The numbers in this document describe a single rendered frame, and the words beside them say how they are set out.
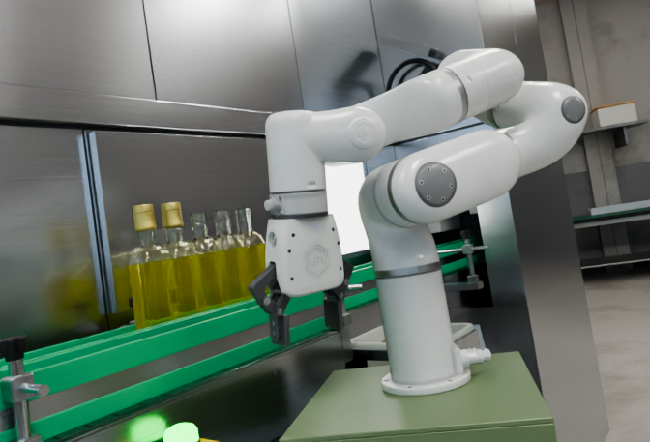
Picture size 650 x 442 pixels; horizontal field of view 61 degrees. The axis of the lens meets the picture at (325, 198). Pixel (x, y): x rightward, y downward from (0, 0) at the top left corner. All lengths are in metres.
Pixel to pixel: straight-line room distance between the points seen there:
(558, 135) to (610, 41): 7.33
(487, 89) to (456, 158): 0.14
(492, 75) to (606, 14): 7.49
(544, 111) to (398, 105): 0.23
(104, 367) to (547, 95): 0.73
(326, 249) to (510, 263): 1.16
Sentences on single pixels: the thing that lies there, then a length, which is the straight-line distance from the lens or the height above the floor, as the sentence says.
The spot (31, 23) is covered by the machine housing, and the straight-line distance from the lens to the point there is 1.16.
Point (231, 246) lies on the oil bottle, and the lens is 1.06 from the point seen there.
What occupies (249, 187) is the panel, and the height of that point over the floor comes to 1.20.
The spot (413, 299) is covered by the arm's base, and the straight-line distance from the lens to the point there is 0.76.
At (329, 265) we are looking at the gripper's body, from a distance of 0.73.
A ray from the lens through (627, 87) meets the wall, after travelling 8.13.
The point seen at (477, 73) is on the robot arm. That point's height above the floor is 1.26.
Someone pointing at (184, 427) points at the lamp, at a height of 0.85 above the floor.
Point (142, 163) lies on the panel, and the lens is 1.15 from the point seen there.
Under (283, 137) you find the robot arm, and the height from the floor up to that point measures 1.20.
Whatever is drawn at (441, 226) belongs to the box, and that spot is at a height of 1.02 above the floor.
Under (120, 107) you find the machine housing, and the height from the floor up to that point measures 1.37.
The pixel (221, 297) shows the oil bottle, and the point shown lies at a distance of 1.04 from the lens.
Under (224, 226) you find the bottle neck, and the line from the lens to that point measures 1.08.
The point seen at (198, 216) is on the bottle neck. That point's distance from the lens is 1.04.
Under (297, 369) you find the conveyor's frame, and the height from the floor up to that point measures 0.84.
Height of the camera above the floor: 1.08
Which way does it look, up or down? 3 degrees up
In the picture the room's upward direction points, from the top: 9 degrees counter-clockwise
